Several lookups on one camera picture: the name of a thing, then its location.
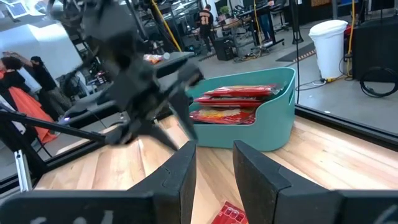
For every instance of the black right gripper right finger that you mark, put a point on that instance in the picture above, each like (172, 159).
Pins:
(258, 183)

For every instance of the black equipment case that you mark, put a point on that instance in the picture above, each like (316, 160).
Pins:
(376, 43)

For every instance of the green potted plant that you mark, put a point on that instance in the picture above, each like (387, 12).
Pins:
(224, 10)

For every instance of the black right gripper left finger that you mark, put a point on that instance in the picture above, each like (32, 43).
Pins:
(174, 186)

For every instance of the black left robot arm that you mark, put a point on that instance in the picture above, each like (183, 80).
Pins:
(105, 28)

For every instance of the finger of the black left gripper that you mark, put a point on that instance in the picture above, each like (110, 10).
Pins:
(146, 132)
(185, 112)

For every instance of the person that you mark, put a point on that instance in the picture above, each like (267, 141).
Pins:
(12, 81)
(205, 26)
(43, 77)
(265, 26)

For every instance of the yellow power strip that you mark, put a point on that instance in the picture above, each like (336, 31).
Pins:
(329, 80)

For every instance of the black mat striped edge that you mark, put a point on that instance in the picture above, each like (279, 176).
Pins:
(295, 53)

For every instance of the black metal rig frame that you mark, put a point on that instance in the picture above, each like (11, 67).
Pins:
(342, 125)

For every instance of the small black box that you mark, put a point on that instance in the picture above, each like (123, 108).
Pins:
(224, 48)

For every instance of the black standing desk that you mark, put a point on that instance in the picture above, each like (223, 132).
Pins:
(248, 13)

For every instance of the orange snack bag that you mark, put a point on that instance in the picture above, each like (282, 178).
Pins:
(154, 58)

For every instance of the silver aluminium post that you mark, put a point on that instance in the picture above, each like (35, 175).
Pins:
(23, 169)

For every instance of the black side desk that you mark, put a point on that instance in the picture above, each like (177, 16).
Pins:
(177, 62)

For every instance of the white trash bin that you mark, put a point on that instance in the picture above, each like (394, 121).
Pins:
(329, 49)

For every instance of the teal plastic basket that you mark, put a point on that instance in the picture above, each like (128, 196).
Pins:
(267, 124)

